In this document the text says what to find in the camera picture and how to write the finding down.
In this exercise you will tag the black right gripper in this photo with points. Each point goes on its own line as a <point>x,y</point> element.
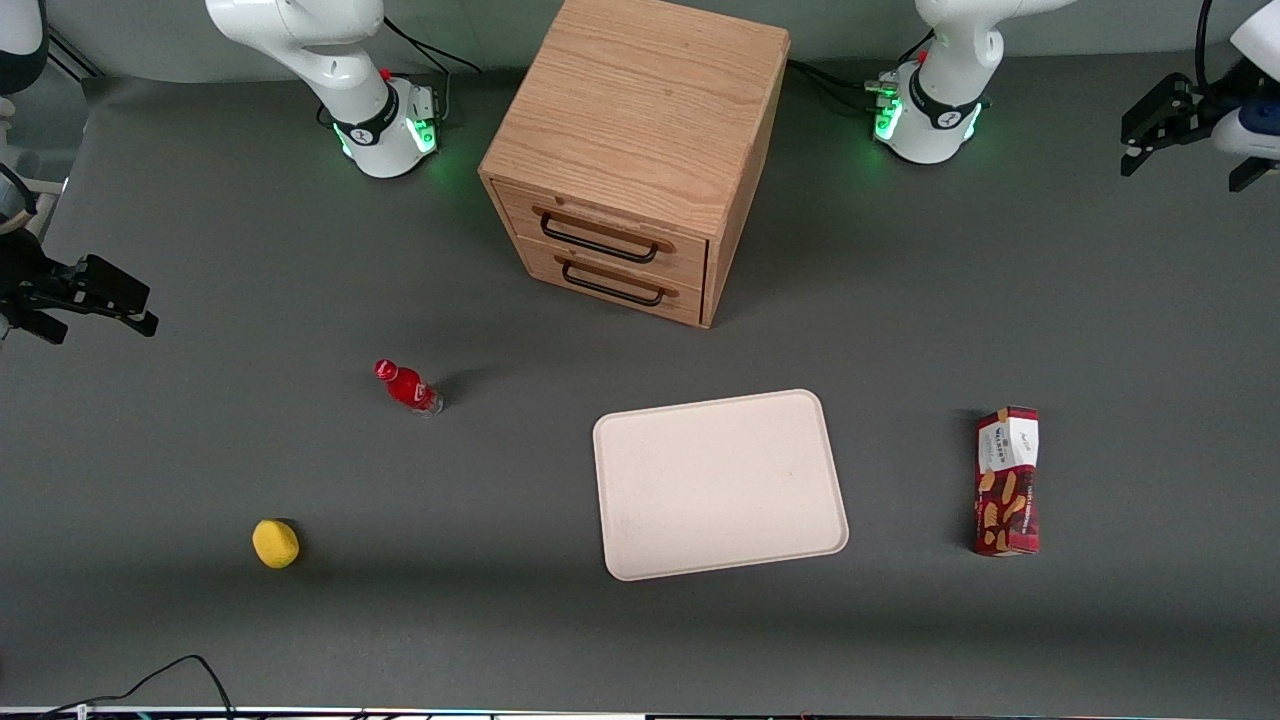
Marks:
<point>22,278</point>

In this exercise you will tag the wooden drawer cabinet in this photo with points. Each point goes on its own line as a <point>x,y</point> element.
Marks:
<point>640,100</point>

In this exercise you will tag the beige plastic tray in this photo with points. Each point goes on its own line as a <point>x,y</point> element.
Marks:
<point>700,490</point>

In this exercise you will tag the red cookie box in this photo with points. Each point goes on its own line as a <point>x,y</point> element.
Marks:
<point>1008,500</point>

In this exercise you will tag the red drink bottle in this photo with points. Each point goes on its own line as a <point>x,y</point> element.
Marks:
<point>405,385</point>

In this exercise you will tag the wooden drawer front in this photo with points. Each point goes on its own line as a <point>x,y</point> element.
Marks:
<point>685,305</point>
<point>690,265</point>

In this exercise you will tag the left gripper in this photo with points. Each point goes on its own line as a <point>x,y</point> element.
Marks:
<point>1192,113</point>

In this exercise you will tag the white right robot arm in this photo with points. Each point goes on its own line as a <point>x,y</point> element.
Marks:
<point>385,150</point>

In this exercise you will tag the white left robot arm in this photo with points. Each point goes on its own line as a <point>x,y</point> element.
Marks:
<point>930,140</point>

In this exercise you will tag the yellow lemon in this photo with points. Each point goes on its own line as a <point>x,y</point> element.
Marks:
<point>275,544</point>

